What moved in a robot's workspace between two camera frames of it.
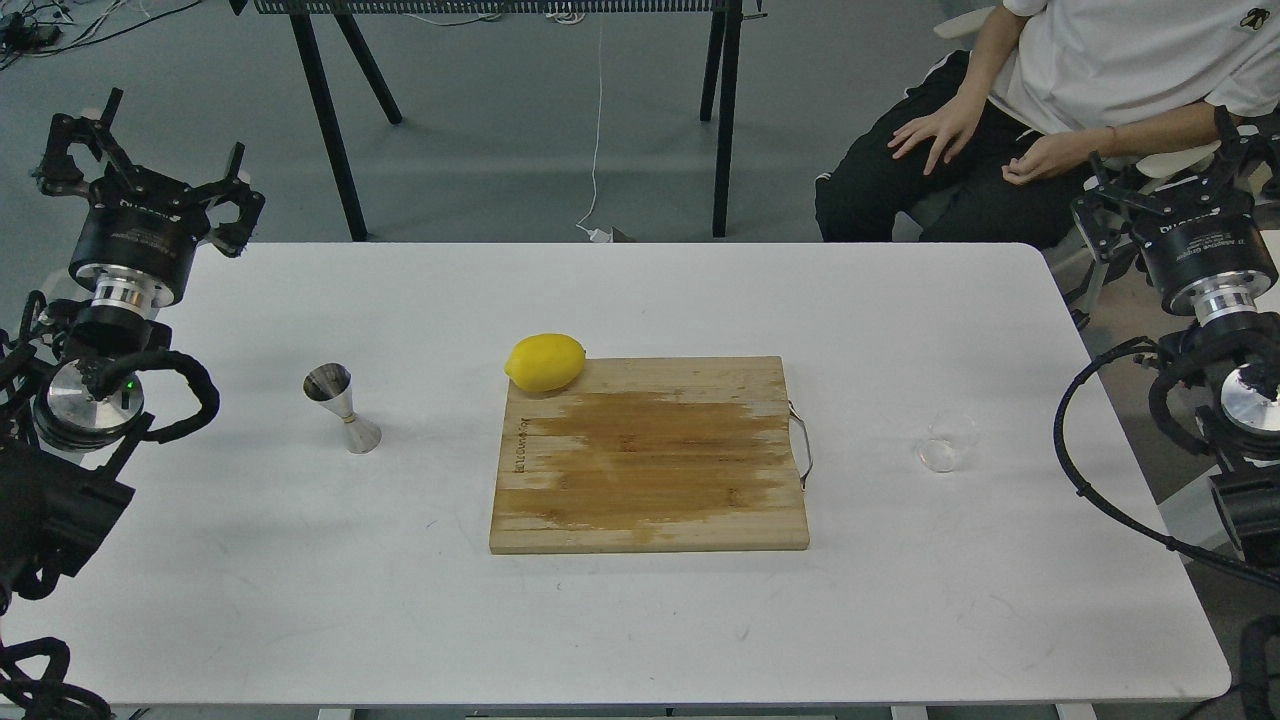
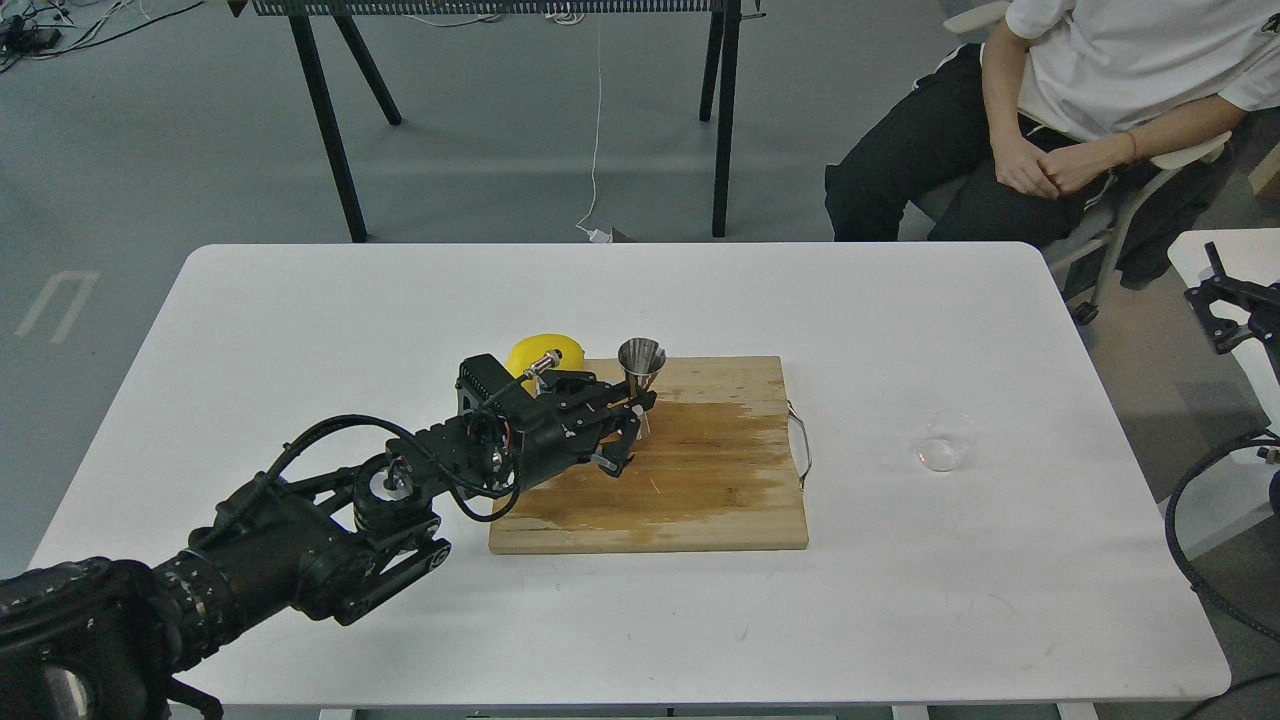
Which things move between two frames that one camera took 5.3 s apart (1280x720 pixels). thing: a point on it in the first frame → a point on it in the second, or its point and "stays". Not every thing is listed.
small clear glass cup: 947,433 stays
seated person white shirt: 1048,90 stays
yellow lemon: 545,362 stays
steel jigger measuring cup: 331,385 → 641,358
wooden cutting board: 652,454 stays
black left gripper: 137,238 → 510,430
